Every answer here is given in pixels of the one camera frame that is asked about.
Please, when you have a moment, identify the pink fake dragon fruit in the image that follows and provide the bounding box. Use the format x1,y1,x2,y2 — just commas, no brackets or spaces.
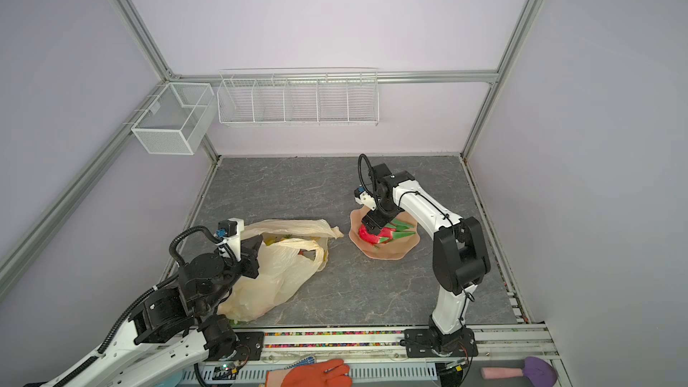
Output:
358,220,416,245

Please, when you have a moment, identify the translucent banana print plastic bag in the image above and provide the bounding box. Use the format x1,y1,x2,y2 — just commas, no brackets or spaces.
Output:
218,220,343,323

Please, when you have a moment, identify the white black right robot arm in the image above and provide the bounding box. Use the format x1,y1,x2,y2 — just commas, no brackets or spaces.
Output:
354,153,491,359

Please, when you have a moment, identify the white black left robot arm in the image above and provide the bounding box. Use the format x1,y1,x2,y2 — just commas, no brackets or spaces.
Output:
48,219,263,386

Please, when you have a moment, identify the peach wavy fruit bowl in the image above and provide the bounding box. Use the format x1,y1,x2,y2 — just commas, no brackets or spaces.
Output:
349,207,420,261

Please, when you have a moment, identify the orange work glove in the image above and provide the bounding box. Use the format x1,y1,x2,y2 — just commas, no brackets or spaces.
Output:
265,359,353,387

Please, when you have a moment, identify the white mesh box basket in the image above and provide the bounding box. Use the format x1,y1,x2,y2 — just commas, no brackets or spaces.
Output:
132,82,217,155

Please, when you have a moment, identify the purple pink brush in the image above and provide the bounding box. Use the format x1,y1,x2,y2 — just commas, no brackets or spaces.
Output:
480,357,558,387

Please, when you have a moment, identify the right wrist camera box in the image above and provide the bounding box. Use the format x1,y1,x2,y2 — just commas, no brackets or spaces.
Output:
354,186,377,211

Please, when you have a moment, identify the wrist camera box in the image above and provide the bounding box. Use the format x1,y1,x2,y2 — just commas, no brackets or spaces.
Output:
216,218,245,254
354,186,377,211

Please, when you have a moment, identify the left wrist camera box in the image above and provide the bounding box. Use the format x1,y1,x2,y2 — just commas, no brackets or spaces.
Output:
216,218,245,254

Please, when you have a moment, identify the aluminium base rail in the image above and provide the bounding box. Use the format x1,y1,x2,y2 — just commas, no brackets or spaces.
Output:
234,324,560,364

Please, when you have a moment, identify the white wire wall shelf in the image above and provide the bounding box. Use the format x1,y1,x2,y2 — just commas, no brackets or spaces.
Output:
216,67,380,125

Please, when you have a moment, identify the aluminium corner frame post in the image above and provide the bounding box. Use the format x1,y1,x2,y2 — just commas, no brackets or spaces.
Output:
109,0,176,81

